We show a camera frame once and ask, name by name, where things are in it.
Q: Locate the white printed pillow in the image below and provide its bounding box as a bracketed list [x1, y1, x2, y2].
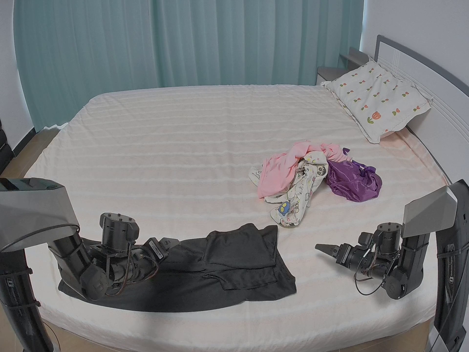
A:
[321, 60, 432, 144]

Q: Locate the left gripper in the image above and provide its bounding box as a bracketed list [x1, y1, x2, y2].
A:
[126, 236, 171, 282]

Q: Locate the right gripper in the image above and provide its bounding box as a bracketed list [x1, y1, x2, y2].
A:
[316, 243, 369, 273]

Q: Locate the pink garment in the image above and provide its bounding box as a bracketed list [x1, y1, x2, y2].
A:
[257, 142, 350, 199]

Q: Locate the black T-shirt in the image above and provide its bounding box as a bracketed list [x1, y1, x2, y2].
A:
[58, 223, 297, 312]

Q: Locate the black chest of drawers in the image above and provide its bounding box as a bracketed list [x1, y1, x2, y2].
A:
[0, 119, 16, 173]

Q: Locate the white printed garment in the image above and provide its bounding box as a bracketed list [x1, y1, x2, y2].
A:
[249, 151, 328, 228]

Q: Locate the grey bedside table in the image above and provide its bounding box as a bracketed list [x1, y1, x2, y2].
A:
[317, 47, 371, 86]

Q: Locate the bed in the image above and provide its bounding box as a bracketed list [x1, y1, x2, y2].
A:
[24, 34, 469, 338]

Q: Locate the purple garment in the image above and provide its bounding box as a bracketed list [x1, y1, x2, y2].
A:
[325, 147, 382, 202]

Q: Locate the black cable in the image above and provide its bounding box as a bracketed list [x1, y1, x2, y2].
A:
[0, 225, 80, 253]
[353, 266, 385, 296]

